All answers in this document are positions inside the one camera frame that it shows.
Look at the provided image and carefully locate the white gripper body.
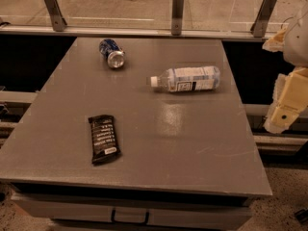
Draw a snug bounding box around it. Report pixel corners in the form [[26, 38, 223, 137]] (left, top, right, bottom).
[[283, 13, 308, 67]]

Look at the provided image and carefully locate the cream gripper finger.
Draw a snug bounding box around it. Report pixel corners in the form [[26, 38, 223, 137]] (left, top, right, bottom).
[[262, 28, 287, 52], [264, 66, 308, 134]]

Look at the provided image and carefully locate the black rxbar chocolate wrapper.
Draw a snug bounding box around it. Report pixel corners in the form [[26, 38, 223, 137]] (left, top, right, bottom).
[[88, 115, 121, 165]]

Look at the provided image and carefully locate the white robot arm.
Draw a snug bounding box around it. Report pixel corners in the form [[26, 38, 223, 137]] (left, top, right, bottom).
[[262, 3, 308, 134]]

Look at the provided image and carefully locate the blue pepsi can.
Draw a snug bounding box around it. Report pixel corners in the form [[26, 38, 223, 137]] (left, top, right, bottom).
[[99, 38, 125, 68]]

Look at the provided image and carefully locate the clear plastic water bottle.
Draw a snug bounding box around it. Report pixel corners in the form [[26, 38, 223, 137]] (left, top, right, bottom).
[[149, 65, 220, 92]]

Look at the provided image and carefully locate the grey table drawer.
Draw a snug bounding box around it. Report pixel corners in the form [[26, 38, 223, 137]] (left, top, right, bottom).
[[12, 192, 251, 231]]

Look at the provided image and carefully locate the right metal rail bracket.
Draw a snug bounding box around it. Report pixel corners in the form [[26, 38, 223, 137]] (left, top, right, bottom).
[[250, 0, 277, 38]]

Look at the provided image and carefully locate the metal rail bracket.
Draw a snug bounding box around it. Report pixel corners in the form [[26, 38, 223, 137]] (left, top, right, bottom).
[[44, 0, 67, 32], [250, 0, 277, 38], [171, 0, 184, 36]]

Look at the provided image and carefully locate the middle metal rail bracket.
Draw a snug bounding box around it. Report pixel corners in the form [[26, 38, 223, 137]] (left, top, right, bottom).
[[171, 0, 184, 36]]

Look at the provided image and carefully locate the black drawer handle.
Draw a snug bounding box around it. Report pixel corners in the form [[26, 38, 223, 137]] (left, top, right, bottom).
[[111, 208, 150, 225]]

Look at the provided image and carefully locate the left metal rail bracket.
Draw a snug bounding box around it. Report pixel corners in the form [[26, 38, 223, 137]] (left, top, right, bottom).
[[44, 0, 67, 32]]

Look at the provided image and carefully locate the horizontal metal rail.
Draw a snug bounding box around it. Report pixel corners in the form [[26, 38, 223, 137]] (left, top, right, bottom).
[[0, 24, 274, 42]]

